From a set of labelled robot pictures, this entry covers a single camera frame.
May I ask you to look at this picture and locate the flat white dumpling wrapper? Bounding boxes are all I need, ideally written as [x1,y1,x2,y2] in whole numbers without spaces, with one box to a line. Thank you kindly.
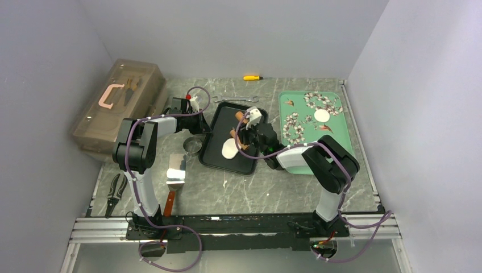
[313,109,330,123]

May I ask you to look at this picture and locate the aluminium frame rail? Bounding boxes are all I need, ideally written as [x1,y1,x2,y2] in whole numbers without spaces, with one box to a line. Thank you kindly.
[69,217,128,243]

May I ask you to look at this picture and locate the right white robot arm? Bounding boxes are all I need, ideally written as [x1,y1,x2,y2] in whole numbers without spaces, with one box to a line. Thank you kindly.
[235,122,360,236]

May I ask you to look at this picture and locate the silver wrench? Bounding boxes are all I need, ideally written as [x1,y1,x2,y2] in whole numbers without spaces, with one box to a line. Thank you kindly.
[212,96,259,103]

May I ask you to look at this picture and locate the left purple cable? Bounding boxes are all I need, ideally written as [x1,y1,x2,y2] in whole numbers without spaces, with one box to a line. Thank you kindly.
[123,86,211,273]

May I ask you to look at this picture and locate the metal spatula orange handle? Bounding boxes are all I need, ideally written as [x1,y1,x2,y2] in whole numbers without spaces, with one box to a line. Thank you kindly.
[163,154,187,217]

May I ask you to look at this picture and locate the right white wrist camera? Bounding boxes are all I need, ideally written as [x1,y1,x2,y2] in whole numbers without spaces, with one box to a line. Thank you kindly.
[246,106,263,129]

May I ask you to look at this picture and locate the yellow screwdriver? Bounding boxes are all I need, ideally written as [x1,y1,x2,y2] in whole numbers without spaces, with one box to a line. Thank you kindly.
[243,76,263,81]

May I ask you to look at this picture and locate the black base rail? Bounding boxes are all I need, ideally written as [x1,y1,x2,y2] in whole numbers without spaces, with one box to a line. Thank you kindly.
[126,213,350,254]

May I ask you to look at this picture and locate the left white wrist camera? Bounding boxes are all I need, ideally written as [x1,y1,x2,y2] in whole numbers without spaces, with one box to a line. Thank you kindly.
[189,96,202,112]

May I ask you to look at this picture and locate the white dough ball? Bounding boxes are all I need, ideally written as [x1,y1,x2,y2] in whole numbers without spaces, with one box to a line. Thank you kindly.
[221,138,238,160]

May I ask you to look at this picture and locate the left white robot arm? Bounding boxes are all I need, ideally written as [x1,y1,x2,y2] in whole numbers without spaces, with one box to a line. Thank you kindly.
[112,95,211,239]

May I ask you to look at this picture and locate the wooden double-ended dough roller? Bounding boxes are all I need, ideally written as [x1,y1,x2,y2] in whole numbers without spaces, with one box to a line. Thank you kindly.
[230,111,249,150]

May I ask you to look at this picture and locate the translucent brown toolbox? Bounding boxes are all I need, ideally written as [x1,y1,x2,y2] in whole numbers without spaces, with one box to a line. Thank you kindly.
[72,59,168,162]

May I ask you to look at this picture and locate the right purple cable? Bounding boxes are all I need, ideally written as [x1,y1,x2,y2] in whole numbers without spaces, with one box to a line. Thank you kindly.
[234,113,392,264]

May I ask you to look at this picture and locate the black baking tray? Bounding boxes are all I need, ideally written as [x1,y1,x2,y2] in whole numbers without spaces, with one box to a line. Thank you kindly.
[198,102,256,175]

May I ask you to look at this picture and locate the purple cable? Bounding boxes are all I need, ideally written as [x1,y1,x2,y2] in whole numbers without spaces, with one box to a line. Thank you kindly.
[234,113,392,264]
[123,86,211,273]

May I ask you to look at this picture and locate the metal ring cutter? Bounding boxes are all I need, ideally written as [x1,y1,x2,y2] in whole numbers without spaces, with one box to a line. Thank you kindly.
[183,136,203,156]

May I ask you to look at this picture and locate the green floral tray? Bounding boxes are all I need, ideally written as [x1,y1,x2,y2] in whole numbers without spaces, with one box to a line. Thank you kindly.
[279,91,355,155]

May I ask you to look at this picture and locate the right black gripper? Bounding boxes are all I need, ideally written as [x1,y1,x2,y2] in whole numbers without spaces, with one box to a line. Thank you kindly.
[236,120,268,156]

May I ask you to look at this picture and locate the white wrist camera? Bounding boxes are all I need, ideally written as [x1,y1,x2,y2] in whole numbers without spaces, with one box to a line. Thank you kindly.
[246,106,263,129]
[189,96,202,112]

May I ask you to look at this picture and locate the black pliers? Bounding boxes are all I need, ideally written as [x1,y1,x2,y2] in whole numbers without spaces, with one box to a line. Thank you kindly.
[105,173,128,218]

